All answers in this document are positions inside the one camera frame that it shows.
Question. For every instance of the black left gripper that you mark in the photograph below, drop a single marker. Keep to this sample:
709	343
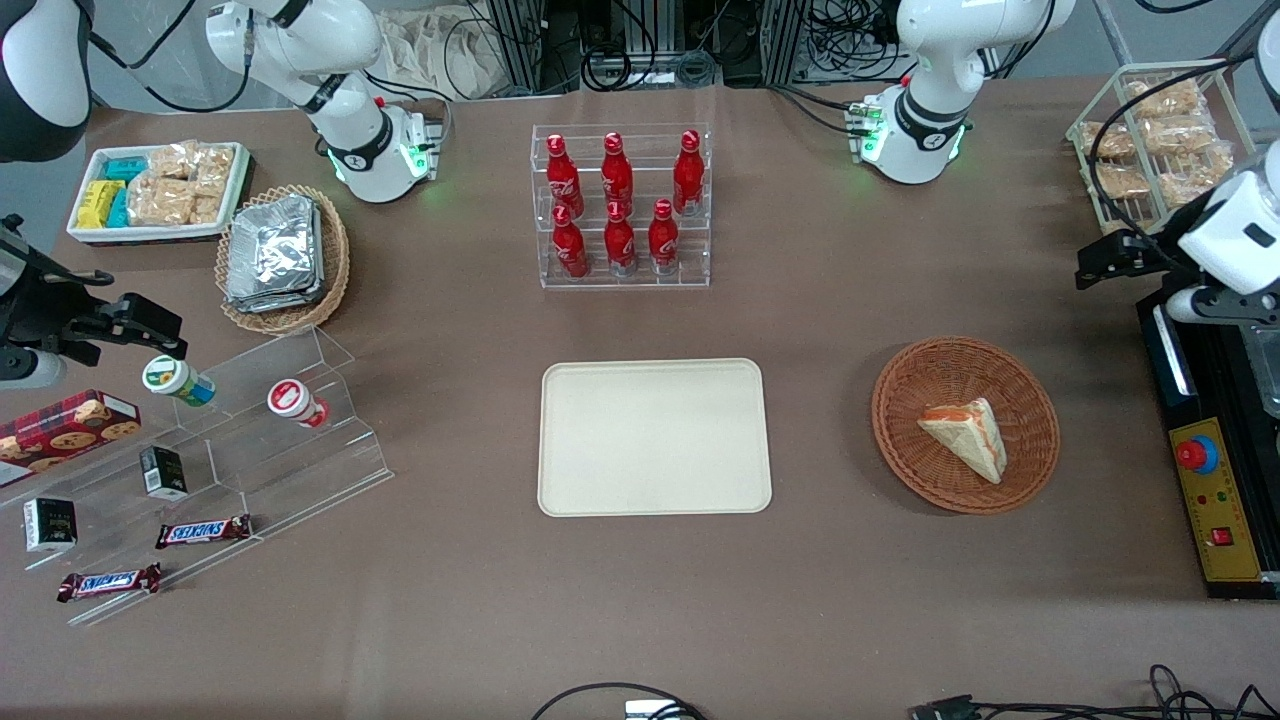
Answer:
1146	256

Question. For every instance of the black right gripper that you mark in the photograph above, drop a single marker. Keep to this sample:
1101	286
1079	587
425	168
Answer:
45	313

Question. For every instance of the triangular sandwich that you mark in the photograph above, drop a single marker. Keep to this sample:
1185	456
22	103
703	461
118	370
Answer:
965	435

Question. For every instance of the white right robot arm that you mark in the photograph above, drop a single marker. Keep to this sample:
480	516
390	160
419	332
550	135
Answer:
345	40

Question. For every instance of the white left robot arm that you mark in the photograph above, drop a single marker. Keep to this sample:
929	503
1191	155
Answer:
930	60

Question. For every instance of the white rectangular snack tray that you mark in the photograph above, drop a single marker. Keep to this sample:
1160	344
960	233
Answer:
90	235

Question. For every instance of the oval wicker basket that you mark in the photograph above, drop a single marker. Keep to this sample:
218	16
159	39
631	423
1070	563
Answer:
335	260

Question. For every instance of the round brown wicker basket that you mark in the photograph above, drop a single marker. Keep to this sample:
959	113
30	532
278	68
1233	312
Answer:
930	380

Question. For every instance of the beige plastic tray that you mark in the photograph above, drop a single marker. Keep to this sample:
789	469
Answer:
655	440

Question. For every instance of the bagged fried snack packet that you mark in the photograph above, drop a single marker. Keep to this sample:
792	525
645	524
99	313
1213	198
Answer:
1105	140
1190	178
1122	182
1115	228
1180	135
1165	98

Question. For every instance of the green lid yogurt cup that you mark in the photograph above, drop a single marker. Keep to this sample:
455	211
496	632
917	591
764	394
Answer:
175	380

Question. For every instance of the clear rice cracker packet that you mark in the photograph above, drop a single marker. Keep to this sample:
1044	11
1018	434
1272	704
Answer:
160	202
172	162
206	210
214	170

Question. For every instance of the teal snack packet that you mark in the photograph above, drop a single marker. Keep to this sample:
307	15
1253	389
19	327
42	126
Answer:
125	169
119	208

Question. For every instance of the red cookie box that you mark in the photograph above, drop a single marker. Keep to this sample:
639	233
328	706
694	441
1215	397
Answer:
65	430

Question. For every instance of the silver foil pouch stack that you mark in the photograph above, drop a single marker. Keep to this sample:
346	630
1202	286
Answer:
272	255

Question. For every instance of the small black carton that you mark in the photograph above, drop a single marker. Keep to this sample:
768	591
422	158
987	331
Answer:
50	525
163	473

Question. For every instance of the yellow snack packet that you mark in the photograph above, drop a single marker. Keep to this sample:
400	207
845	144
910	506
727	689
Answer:
98	205

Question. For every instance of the red lid yogurt cup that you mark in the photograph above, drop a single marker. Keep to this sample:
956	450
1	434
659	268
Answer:
293	401

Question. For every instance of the clear acrylic stepped shelf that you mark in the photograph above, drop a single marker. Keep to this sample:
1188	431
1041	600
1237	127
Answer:
290	480

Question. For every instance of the clear plastic container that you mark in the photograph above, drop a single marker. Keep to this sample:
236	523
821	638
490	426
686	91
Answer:
1265	370

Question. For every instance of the brown snickers bar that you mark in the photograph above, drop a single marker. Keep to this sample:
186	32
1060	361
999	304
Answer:
108	582
203	532

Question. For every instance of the black yellow control box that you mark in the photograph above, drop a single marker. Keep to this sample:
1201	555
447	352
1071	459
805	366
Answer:
1215	500

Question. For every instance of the red cola bottle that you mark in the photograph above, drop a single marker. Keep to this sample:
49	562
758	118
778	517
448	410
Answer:
570	248
617	172
663	240
562	175
620	245
688	175

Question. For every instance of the clear acrylic bottle rack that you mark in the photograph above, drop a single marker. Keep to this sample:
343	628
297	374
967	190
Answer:
645	160

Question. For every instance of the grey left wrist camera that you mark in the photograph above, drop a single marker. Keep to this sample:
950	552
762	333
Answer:
1215	305

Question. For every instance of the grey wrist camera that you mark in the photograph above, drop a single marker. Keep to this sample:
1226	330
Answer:
1215	305
28	368

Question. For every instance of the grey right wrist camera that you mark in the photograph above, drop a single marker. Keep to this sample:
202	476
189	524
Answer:
28	368

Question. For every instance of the aluminium frame post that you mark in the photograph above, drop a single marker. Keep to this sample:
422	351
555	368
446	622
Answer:
790	40
520	40

